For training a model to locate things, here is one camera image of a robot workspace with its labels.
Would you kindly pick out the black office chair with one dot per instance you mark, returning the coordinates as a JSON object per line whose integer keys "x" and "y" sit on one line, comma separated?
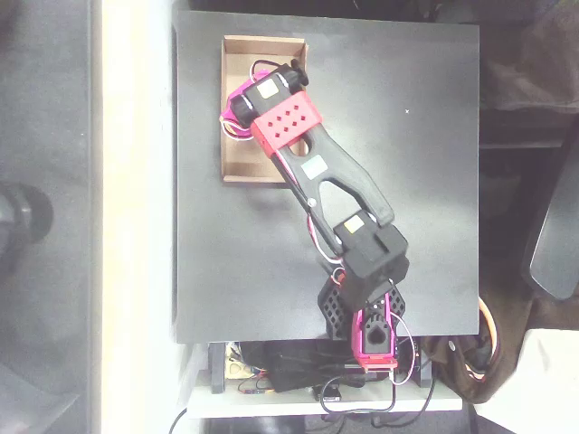
{"x": 556, "y": 253}

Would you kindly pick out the small beige controller board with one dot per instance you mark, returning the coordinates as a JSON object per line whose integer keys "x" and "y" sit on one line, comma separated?
{"x": 237, "y": 368}

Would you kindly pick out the open cardboard box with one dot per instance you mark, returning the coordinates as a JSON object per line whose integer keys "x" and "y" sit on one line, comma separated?
{"x": 240, "y": 156}

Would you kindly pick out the magenta gripper yellow patch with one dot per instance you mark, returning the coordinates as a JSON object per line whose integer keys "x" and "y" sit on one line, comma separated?
{"x": 233, "y": 113}

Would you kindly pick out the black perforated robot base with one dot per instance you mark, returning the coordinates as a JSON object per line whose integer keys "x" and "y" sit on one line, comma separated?
{"x": 332, "y": 307}

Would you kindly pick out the small black plug connector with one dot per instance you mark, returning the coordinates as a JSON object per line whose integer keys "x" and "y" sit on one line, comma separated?
{"x": 330, "y": 394}

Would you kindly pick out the dark brown cloth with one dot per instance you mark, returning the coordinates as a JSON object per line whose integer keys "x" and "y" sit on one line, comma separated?
{"x": 534, "y": 72}

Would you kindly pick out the black table clamp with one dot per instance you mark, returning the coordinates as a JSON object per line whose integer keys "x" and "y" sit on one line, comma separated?
{"x": 218, "y": 368}
{"x": 425, "y": 368}

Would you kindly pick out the brown bag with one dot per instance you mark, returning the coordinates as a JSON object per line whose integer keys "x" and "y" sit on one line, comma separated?
{"x": 461, "y": 370}

